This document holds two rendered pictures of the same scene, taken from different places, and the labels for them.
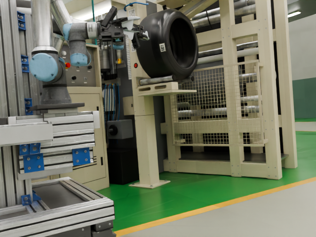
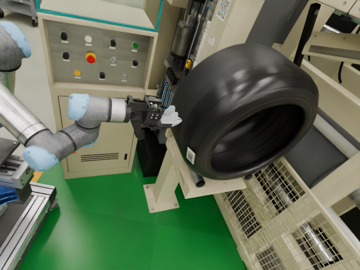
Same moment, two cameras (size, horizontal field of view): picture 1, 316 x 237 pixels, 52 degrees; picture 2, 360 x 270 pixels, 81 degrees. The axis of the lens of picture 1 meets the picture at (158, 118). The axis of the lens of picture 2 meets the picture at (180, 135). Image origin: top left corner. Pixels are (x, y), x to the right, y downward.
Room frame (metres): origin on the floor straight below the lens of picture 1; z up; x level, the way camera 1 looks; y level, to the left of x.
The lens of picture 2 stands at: (1.88, -0.20, 1.67)
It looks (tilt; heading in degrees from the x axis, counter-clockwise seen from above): 41 degrees down; 20
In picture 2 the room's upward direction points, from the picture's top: 21 degrees clockwise
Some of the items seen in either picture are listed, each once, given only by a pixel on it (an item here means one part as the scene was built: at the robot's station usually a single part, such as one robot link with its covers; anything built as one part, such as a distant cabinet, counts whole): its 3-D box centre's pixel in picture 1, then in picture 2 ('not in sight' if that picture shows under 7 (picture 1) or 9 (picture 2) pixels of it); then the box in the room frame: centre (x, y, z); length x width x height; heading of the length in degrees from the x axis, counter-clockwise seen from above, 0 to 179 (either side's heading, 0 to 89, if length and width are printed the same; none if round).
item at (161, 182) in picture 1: (149, 182); (160, 195); (2.87, 0.12, 0.01); 0.27 x 0.27 x 0.02; 52
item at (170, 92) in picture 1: (167, 92); (204, 164); (2.73, -0.10, 0.80); 0.37 x 0.36 x 0.02; 142
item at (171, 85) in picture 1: (156, 88); (184, 162); (2.61, -0.01, 0.84); 0.36 x 0.09 x 0.06; 52
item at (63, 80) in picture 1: (53, 71); not in sight; (1.60, 0.50, 0.88); 0.13 x 0.12 x 0.14; 4
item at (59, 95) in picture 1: (55, 94); not in sight; (1.61, 0.50, 0.77); 0.15 x 0.15 x 0.10
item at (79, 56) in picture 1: (79, 53); not in sight; (1.50, 0.35, 0.94); 0.11 x 0.08 x 0.11; 4
